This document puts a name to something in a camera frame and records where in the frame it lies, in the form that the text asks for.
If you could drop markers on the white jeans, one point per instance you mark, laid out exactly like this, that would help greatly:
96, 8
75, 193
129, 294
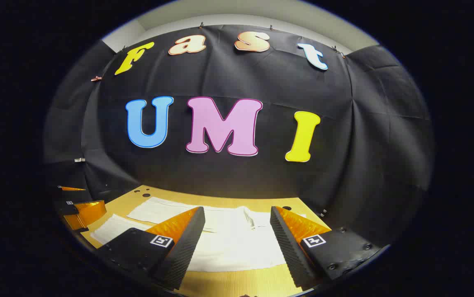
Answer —
237, 247

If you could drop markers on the white clip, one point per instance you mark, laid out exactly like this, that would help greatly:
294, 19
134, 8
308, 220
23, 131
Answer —
79, 159

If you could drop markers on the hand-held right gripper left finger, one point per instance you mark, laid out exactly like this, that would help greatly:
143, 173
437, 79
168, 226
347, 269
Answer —
187, 247

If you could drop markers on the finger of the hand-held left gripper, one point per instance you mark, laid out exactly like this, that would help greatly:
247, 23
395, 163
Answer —
72, 196
88, 212

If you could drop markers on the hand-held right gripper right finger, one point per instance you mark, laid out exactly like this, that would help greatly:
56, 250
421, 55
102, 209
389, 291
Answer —
288, 251

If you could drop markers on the black backdrop cloth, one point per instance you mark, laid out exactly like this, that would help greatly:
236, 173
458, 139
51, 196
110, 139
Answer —
261, 177

